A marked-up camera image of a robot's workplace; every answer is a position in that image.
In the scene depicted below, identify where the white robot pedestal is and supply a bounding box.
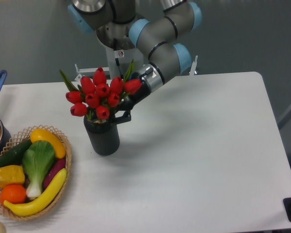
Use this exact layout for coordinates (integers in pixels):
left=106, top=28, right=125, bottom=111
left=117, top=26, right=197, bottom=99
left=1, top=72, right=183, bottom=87
left=96, top=24, right=145, bottom=80

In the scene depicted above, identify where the yellow banana squash lower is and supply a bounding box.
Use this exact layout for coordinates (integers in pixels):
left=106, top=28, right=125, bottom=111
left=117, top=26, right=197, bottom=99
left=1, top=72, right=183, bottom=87
left=3, top=168, right=67, bottom=217

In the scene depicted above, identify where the purple eggplant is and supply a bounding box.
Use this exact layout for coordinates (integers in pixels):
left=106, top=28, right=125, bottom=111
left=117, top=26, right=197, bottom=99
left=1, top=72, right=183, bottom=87
left=43, top=158, right=66, bottom=190

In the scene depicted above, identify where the green bok choy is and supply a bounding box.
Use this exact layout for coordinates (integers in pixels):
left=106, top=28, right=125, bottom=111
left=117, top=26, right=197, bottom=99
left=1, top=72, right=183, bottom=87
left=22, top=140, right=55, bottom=200

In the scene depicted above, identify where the woven wicker basket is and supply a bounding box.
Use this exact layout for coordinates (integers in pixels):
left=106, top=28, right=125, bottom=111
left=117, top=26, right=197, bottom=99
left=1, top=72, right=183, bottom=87
left=0, top=125, right=72, bottom=221

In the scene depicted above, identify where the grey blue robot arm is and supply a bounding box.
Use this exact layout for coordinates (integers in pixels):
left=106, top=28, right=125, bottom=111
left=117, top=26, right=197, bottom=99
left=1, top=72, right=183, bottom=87
left=68, top=0, right=202, bottom=123

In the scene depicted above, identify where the dark grey ribbed vase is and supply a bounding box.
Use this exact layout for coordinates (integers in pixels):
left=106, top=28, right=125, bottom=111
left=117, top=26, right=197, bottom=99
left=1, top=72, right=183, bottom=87
left=83, top=116, right=120, bottom=156

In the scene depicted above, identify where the red tulip bouquet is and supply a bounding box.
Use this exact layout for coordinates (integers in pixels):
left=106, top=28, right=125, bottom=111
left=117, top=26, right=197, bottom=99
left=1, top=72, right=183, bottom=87
left=60, top=61, right=142, bottom=123

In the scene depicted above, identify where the green cucumber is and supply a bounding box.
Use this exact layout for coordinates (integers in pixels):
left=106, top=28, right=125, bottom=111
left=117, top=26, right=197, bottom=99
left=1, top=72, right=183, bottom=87
left=0, top=139, right=32, bottom=167

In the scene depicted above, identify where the white base bracket left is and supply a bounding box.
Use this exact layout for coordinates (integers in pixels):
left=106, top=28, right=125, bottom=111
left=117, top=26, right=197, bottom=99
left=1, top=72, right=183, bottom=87
left=75, top=64, right=111, bottom=81

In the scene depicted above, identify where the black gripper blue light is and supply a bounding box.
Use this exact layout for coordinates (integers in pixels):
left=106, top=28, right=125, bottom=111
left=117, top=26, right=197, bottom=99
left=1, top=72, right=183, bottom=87
left=110, top=79, right=151, bottom=123

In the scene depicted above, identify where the orange fruit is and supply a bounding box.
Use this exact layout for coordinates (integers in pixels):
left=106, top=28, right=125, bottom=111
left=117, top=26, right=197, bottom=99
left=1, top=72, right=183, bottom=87
left=0, top=184, right=27, bottom=204

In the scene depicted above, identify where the yellow bell pepper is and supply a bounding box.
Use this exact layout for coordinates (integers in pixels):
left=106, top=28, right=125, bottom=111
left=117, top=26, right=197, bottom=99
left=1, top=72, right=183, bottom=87
left=0, top=165, right=25, bottom=188

